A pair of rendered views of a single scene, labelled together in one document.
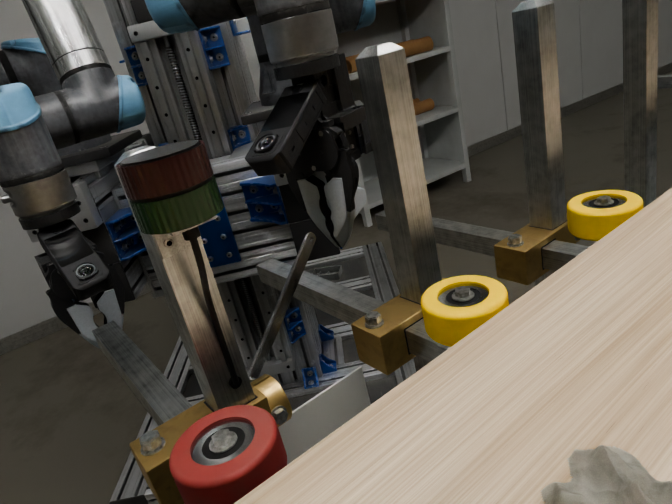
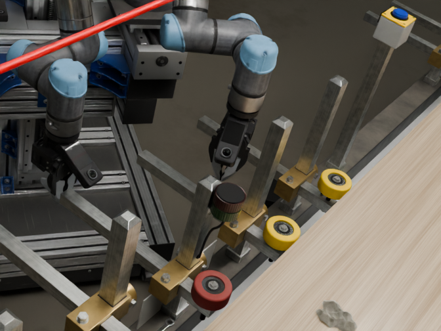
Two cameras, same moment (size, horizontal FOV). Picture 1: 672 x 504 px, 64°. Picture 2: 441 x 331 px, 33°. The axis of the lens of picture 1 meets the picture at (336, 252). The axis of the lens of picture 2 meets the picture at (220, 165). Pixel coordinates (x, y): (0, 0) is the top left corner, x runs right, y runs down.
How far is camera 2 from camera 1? 1.20 m
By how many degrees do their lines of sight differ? 32
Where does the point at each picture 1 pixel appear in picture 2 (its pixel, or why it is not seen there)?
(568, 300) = (321, 239)
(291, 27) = (251, 102)
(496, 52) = not seen: outside the picture
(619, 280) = (338, 232)
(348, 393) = (209, 251)
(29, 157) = (79, 110)
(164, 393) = (145, 249)
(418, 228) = (266, 188)
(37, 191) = (75, 126)
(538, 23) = (338, 93)
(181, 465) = (203, 293)
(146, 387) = not seen: hidden behind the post
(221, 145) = not seen: hidden behind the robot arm
